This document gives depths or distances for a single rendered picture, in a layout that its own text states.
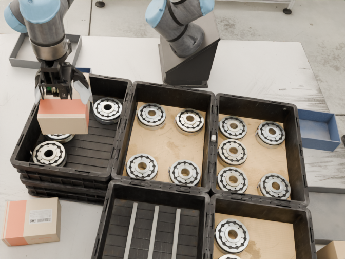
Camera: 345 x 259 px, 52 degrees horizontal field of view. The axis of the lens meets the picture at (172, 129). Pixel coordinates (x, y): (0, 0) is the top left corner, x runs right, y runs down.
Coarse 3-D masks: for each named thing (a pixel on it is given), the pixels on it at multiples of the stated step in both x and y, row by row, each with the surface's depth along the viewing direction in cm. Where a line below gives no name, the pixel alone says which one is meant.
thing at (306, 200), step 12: (216, 96) 126; (228, 96) 126; (240, 96) 127; (216, 108) 122; (216, 120) 119; (216, 132) 116; (300, 132) 120; (216, 144) 114; (300, 144) 117; (216, 156) 111; (300, 156) 114; (216, 168) 108; (300, 168) 112; (216, 192) 104; (228, 192) 104; (288, 204) 104; (300, 204) 104
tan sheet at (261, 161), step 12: (252, 120) 134; (252, 132) 130; (252, 144) 127; (252, 156) 124; (264, 156) 125; (276, 156) 125; (240, 168) 121; (252, 168) 121; (264, 168) 122; (276, 168) 122; (252, 180) 119; (288, 180) 120; (252, 192) 116
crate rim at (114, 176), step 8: (168, 88) 126; (176, 88) 126; (184, 88) 126; (192, 88) 126; (128, 104) 119; (128, 112) 117; (120, 136) 112; (208, 136) 116; (120, 144) 110; (208, 144) 113; (120, 152) 108; (208, 152) 112; (208, 160) 110; (112, 168) 105; (208, 168) 110; (112, 176) 103; (120, 176) 104; (208, 176) 107; (152, 184) 103; (160, 184) 105; (168, 184) 104; (176, 184) 104; (184, 184) 104; (208, 184) 105; (208, 192) 105
